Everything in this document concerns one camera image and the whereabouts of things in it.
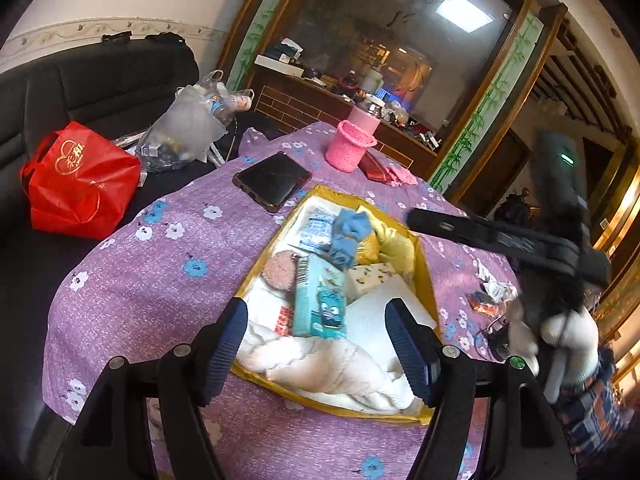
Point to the pink bottle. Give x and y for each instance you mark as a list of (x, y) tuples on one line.
[(365, 117)]

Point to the small red packet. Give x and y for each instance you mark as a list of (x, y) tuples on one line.
[(482, 302)]

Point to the wood-framed glass partition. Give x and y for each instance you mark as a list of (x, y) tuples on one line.
[(480, 110)]

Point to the person's right forearm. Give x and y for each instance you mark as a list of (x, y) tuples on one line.
[(595, 420)]

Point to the dark red pouch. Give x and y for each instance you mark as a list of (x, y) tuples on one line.
[(375, 167)]

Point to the clear plastic bag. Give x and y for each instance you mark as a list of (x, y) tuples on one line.
[(185, 125)]

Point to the white snack packet red print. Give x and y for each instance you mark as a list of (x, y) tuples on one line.
[(272, 310)]

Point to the gold-edged white foam box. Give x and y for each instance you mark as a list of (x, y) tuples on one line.
[(370, 320)]

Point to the pink knitted cup holder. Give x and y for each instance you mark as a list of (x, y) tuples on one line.
[(347, 147)]

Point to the white plastic packet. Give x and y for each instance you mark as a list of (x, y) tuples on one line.
[(314, 234)]

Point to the white crumpled paper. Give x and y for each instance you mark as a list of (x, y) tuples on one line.
[(500, 291)]

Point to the pink fluffy cloth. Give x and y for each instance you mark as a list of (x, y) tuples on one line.
[(402, 176)]

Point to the person's right hand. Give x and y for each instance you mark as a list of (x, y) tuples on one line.
[(570, 340)]

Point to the black sofa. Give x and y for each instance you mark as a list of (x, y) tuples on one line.
[(100, 80)]

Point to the yellow cracker packet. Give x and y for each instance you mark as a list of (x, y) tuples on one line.
[(372, 277)]

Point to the purple floral tablecloth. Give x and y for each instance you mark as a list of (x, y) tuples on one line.
[(165, 270)]

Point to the blue cloth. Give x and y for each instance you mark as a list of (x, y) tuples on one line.
[(350, 232)]

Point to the red shopping bag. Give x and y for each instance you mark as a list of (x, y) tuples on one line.
[(80, 180)]

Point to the teal tissue packet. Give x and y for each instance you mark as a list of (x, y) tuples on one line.
[(320, 300)]

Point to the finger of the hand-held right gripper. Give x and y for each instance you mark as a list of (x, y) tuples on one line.
[(475, 232)]

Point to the wooden stair railing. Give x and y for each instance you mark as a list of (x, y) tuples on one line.
[(585, 90)]

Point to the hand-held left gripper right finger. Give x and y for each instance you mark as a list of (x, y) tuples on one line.
[(407, 345)]

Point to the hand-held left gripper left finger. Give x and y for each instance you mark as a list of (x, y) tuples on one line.
[(225, 345)]

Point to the cream fluffy towel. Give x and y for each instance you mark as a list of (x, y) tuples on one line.
[(325, 365)]

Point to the yellow towel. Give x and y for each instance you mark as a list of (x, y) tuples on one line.
[(392, 245)]

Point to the black smartphone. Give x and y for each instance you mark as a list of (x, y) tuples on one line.
[(272, 180)]

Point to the pink fluffy pad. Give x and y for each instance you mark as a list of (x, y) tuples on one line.
[(281, 270)]

